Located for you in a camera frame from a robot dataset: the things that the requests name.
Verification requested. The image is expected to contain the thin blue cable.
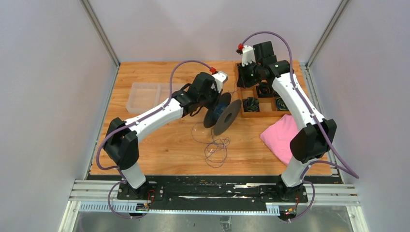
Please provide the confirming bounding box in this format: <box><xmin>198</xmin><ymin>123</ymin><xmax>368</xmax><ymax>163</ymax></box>
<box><xmin>191</xmin><ymin>72</ymin><xmax>244</xmax><ymax>169</ymax></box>

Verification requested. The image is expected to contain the dark grey filament spool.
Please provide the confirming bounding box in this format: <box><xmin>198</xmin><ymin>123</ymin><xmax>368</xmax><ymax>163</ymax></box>
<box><xmin>203</xmin><ymin>93</ymin><xmax>242</xmax><ymax>135</ymax></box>

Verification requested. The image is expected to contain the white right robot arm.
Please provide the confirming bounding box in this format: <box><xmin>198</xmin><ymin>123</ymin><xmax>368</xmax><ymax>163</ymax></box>
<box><xmin>237</xmin><ymin>42</ymin><xmax>337</xmax><ymax>202</ymax></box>

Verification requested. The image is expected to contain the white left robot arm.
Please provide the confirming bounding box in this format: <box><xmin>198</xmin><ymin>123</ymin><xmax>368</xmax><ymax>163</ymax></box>
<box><xmin>102</xmin><ymin>71</ymin><xmax>228</xmax><ymax>200</ymax></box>

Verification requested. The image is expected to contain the wooden compartment organizer tray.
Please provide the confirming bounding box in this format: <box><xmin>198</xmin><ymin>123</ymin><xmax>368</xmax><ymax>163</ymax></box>
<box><xmin>234</xmin><ymin>62</ymin><xmax>290</xmax><ymax>118</ymax></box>

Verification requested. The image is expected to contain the clear plastic divided tray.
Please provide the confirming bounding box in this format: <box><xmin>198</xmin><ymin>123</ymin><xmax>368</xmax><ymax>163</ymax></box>
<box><xmin>126</xmin><ymin>82</ymin><xmax>184</xmax><ymax>115</ymax></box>

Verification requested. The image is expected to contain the pink cloth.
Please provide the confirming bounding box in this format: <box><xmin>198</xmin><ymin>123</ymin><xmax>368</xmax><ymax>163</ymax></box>
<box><xmin>260</xmin><ymin>115</ymin><xmax>299</xmax><ymax>166</ymax></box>

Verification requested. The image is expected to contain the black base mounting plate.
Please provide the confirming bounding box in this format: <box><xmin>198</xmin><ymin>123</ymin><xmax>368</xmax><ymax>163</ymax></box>
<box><xmin>117</xmin><ymin>175</ymin><xmax>308</xmax><ymax>211</ymax></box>

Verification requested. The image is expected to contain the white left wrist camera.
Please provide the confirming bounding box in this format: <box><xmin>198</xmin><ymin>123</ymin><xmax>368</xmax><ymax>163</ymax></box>
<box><xmin>212</xmin><ymin>71</ymin><xmax>229</xmax><ymax>93</ymax></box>

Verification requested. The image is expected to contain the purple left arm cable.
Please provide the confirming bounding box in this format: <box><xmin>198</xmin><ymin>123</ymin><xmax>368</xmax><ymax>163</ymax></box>
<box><xmin>95</xmin><ymin>60</ymin><xmax>218</xmax><ymax>220</ymax></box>

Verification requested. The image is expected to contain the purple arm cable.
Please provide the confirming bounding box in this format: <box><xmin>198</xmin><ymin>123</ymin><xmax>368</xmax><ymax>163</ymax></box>
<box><xmin>95</xmin><ymin>60</ymin><xmax>218</xmax><ymax>220</ymax></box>
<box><xmin>238</xmin><ymin>31</ymin><xmax>360</xmax><ymax>222</ymax></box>

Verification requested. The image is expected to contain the aluminium corner frame post right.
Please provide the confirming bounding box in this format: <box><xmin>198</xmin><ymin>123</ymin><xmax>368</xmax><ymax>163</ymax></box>
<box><xmin>305</xmin><ymin>0</ymin><xmax>351</xmax><ymax>69</ymax></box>

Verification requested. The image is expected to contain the aluminium corner frame post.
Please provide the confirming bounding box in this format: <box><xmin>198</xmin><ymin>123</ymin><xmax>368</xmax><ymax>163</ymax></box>
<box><xmin>80</xmin><ymin>0</ymin><xmax>120</xmax><ymax>68</ymax></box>
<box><xmin>305</xmin><ymin>0</ymin><xmax>351</xmax><ymax>69</ymax></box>

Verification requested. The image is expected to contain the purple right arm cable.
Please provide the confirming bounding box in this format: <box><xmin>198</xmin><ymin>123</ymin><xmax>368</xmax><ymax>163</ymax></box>
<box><xmin>238</xmin><ymin>31</ymin><xmax>360</xmax><ymax>222</ymax></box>

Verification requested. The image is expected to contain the aluminium corner frame post left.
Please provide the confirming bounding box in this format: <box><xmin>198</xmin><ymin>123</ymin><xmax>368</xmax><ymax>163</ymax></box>
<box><xmin>80</xmin><ymin>0</ymin><xmax>120</xmax><ymax>68</ymax></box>

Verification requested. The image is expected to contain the aluminium rail frame front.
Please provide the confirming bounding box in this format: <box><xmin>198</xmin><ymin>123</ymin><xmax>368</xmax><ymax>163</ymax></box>
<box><xmin>59</xmin><ymin>175</ymin><xmax>369</xmax><ymax>232</ymax></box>

